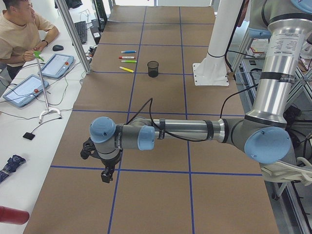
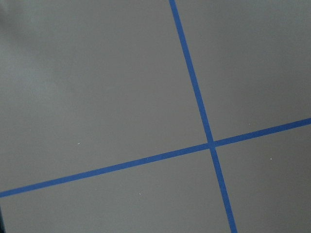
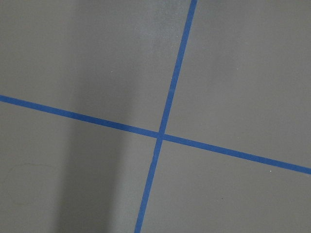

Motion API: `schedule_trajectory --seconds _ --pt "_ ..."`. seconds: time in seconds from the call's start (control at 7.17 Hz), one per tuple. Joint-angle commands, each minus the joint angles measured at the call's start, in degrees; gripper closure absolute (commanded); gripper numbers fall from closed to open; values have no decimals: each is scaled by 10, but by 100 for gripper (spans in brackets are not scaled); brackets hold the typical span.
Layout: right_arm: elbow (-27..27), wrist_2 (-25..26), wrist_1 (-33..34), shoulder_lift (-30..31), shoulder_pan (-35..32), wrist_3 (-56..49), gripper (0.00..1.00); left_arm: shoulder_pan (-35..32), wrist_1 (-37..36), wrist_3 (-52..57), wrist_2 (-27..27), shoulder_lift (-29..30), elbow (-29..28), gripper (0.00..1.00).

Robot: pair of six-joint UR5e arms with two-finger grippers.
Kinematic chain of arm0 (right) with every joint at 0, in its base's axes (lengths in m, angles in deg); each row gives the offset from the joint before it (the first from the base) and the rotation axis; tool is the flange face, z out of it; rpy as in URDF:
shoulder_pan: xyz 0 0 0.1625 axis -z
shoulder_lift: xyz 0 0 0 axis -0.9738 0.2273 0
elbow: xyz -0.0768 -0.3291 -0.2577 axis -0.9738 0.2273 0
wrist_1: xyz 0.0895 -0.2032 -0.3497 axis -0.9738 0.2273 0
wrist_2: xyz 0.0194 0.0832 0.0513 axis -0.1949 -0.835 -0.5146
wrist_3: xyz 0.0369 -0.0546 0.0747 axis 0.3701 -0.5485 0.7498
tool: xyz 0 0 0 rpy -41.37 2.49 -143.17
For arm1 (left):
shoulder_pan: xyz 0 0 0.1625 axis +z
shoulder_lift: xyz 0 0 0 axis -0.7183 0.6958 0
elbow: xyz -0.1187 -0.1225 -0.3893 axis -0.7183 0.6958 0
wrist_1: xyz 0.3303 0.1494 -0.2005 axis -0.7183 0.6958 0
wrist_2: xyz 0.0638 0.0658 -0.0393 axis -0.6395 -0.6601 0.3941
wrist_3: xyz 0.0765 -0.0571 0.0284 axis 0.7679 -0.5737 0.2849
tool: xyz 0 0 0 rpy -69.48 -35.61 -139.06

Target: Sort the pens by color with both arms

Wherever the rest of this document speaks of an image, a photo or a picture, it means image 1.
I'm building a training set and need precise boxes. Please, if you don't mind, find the lower teach pendant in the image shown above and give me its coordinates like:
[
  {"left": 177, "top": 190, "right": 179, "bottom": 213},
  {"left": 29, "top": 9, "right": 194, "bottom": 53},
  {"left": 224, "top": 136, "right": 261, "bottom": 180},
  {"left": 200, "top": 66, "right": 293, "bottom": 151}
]
[{"left": 3, "top": 75, "right": 43, "bottom": 108}]

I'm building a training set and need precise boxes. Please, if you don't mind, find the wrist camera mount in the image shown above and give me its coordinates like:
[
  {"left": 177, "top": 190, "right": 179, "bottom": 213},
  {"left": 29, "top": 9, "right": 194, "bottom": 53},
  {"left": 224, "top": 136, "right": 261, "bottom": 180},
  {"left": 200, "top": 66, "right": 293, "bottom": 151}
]
[{"left": 80, "top": 138, "right": 96, "bottom": 160}]

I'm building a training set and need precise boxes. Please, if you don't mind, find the black mesh pen cup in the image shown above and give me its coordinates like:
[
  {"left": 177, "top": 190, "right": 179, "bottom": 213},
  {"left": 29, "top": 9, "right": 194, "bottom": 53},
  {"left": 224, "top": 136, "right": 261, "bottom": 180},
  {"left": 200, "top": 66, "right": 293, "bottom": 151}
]
[{"left": 147, "top": 60, "right": 159, "bottom": 78}]

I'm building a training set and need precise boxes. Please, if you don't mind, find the seated man beige shirt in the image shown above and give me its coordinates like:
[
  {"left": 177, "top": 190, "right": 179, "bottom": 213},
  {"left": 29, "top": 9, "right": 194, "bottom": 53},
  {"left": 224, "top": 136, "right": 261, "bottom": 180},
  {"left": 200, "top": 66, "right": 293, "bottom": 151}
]
[{"left": 0, "top": 0, "right": 59, "bottom": 79}]

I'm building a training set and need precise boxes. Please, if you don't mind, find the small black square pad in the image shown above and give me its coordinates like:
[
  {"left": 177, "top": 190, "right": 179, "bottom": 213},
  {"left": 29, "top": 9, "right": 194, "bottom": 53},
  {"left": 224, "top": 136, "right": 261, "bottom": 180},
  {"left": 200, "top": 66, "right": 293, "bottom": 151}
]
[{"left": 22, "top": 132, "right": 35, "bottom": 140}]

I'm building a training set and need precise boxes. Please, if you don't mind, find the yellow highlighter pen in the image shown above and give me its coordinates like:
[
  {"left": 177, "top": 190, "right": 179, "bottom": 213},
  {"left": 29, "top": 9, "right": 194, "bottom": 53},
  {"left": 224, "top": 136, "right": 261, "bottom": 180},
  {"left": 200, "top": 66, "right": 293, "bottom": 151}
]
[{"left": 119, "top": 66, "right": 134, "bottom": 73}]

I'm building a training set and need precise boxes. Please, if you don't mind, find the black computer mouse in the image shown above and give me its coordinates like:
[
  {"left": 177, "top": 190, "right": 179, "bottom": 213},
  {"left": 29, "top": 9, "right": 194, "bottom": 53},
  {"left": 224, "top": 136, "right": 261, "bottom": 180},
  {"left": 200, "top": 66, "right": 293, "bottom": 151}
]
[{"left": 52, "top": 44, "right": 64, "bottom": 52}]

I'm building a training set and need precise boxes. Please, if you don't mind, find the red bottle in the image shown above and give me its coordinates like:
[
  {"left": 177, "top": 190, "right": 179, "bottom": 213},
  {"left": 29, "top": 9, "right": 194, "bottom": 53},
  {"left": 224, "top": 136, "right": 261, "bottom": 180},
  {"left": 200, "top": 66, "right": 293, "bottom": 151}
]
[{"left": 0, "top": 206, "right": 30, "bottom": 225}]

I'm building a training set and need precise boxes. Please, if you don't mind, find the green highlighter pen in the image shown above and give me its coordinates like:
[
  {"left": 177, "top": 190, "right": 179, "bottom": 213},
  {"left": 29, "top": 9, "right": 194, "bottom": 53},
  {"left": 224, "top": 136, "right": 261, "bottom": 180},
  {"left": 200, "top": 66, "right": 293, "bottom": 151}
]
[{"left": 121, "top": 59, "right": 137, "bottom": 63}]

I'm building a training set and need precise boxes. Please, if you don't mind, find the upper teach pendant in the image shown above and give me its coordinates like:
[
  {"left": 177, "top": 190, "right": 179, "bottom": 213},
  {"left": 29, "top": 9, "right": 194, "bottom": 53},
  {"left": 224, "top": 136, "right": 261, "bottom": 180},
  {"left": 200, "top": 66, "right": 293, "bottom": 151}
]
[{"left": 41, "top": 53, "right": 74, "bottom": 79}]

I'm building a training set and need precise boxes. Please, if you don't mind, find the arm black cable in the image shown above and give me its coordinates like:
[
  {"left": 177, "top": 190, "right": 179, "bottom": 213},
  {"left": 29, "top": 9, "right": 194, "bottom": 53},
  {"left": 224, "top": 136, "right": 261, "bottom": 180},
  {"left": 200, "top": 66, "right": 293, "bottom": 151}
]
[{"left": 125, "top": 97, "right": 210, "bottom": 142}]

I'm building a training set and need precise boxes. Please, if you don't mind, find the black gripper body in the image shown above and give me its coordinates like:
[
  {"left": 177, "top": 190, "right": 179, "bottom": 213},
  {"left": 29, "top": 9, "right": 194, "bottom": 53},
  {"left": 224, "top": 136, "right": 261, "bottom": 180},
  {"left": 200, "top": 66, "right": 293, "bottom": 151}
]
[{"left": 99, "top": 152, "right": 121, "bottom": 172}]

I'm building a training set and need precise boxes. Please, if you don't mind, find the teach pendant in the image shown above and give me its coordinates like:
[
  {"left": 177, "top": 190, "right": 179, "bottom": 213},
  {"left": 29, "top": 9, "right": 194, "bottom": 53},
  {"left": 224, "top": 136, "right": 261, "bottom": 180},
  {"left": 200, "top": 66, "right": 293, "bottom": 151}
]
[
  {"left": 3, "top": 75, "right": 43, "bottom": 108},
  {"left": 41, "top": 53, "right": 74, "bottom": 79}
]

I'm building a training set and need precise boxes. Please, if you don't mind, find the metal rod stand green clip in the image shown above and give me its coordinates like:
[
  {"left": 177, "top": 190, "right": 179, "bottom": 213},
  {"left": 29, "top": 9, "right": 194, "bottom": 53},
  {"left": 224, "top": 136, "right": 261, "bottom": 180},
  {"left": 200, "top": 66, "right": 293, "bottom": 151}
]
[{"left": 33, "top": 50, "right": 62, "bottom": 124}]

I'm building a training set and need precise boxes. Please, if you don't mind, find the aluminium frame post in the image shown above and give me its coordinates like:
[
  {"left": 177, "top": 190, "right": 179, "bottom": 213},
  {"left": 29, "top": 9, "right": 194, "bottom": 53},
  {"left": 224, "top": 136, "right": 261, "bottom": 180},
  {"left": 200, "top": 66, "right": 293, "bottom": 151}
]
[{"left": 55, "top": 0, "right": 91, "bottom": 75}]

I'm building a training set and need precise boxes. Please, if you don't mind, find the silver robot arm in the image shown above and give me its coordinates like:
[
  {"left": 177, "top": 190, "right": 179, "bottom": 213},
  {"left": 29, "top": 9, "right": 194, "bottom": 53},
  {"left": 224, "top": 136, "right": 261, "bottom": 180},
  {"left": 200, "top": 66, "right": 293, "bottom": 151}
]
[{"left": 83, "top": 0, "right": 312, "bottom": 185}]

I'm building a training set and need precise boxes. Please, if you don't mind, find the dark blue folded umbrella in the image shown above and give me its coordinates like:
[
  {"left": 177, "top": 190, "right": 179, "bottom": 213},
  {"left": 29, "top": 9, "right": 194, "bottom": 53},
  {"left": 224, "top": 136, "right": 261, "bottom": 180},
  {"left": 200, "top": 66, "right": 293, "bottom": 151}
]
[{"left": 0, "top": 155, "right": 26, "bottom": 183}]

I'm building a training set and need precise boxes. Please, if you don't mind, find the red white marker pen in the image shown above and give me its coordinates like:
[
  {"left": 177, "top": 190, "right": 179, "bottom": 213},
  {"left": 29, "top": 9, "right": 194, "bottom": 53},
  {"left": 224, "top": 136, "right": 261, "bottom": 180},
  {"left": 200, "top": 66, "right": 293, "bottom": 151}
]
[{"left": 118, "top": 56, "right": 136, "bottom": 60}]

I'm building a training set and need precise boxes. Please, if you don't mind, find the blue marker pen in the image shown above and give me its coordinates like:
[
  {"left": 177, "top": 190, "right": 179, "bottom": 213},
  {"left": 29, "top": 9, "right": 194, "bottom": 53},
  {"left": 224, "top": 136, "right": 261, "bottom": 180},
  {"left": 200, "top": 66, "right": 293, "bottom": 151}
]
[{"left": 121, "top": 50, "right": 137, "bottom": 54}]

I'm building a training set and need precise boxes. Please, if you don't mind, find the black keyboard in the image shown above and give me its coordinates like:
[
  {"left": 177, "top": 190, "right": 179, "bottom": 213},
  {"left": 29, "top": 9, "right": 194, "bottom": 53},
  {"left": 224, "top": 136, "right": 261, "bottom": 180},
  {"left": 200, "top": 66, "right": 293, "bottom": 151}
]
[{"left": 74, "top": 21, "right": 87, "bottom": 44}]

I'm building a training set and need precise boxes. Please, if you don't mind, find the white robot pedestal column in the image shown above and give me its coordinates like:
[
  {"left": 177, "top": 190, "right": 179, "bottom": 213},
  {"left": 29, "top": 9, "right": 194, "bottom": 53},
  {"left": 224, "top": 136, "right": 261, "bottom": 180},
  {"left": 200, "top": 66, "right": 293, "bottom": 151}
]
[{"left": 193, "top": 0, "right": 245, "bottom": 86}]

